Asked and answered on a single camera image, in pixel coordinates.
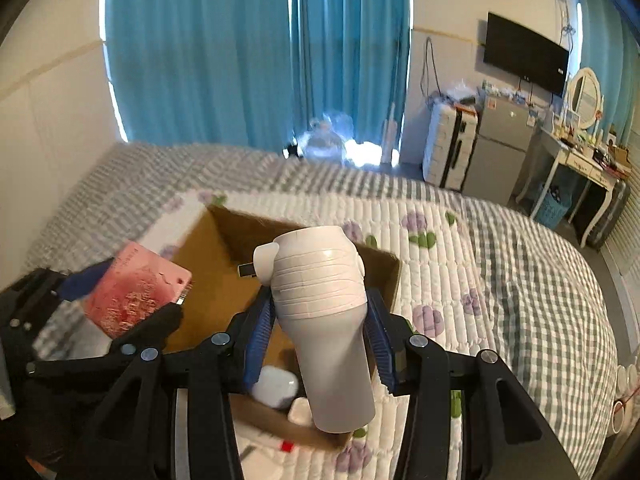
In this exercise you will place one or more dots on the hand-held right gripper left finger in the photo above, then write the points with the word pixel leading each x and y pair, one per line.
pixel 257 345

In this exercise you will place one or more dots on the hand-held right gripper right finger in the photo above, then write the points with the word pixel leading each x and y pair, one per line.
pixel 379 345

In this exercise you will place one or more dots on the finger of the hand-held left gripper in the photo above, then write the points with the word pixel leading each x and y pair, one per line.
pixel 155 322
pixel 87 280

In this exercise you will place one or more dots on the pink card packet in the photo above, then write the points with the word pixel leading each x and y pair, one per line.
pixel 132 290

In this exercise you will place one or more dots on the brown cardboard box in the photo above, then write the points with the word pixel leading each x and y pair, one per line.
pixel 210 260

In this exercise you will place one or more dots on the white earbuds case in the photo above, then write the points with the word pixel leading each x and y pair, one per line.
pixel 275 385

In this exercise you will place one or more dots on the small white charger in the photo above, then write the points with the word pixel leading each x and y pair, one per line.
pixel 300 410

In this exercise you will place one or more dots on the floral quilted mat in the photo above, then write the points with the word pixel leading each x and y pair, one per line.
pixel 435 280

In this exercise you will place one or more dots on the white paper with red mark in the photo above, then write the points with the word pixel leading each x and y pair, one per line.
pixel 265 452

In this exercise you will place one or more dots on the white plastic bag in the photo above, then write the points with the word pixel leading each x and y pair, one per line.
pixel 362 152

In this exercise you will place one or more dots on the white suitcase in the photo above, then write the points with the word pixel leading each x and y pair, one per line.
pixel 447 145

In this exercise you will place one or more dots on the clear plastic water jug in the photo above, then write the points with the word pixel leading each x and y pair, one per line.
pixel 322 140

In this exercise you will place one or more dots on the blue laundry basket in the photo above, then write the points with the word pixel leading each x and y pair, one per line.
pixel 550 205

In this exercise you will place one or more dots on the grey refrigerator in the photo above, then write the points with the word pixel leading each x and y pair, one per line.
pixel 495 150

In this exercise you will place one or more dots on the blue window curtain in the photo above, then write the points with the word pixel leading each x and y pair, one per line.
pixel 350 40
pixel 200 50

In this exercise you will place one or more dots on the black suitcase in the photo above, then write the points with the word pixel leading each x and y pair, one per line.
pixel 612 215

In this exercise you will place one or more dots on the white dressing table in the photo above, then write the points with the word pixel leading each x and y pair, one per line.
pixel 575 160

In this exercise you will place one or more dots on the white oval mirror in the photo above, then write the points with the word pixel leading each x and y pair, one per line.
pixel 584 97

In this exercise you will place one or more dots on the blue side curtain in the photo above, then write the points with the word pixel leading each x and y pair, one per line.
pixel 607 50

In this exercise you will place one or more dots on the black wall television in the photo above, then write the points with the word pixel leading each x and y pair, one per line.
pixel 525 52

